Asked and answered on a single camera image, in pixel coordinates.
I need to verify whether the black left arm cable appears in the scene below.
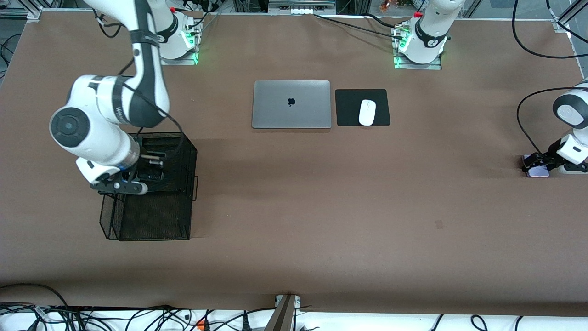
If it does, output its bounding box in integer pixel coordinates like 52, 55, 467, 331
511, 0, 588, 157

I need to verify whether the lilac flip phone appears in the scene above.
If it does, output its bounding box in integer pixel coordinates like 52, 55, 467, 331
524, 155, 550, 178

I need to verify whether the grey metal camera post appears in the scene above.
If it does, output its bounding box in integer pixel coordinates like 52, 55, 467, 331
266, 294, 301, 331

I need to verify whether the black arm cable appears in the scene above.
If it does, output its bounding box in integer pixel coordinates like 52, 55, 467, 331
511, 0, 588, 157
92, 9, 184, 161

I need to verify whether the black wire mesh basket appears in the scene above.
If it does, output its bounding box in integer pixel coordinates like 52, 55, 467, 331
98, 132, 199, 242

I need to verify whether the white power strip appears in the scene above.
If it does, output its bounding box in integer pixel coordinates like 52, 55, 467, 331
268, 0, 337, 14

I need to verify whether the aluminium frame profile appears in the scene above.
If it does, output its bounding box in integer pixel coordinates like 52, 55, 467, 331
553, 0, 588, 79
0, 7, 43, 20

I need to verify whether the long black table cable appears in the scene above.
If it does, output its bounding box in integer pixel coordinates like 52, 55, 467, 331
314, 14, 402, 38

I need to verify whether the black mouse pad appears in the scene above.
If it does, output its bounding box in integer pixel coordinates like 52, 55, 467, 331
334, 88, 391, 127

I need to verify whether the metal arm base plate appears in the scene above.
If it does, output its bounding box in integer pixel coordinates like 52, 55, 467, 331
394, 53, 442, 70
158, 46, 199, 66

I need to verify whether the silver laptop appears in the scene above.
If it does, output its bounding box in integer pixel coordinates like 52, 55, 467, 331
251, 80, 332, 130

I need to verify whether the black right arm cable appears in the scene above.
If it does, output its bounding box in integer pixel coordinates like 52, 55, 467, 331
92, 9, 184, 161

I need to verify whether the thick black cable loop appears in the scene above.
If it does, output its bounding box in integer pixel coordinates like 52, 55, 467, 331
0, 284, 69, 308

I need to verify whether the white computer mouse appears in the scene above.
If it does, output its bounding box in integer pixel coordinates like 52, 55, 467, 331
358, 99, 377, 126

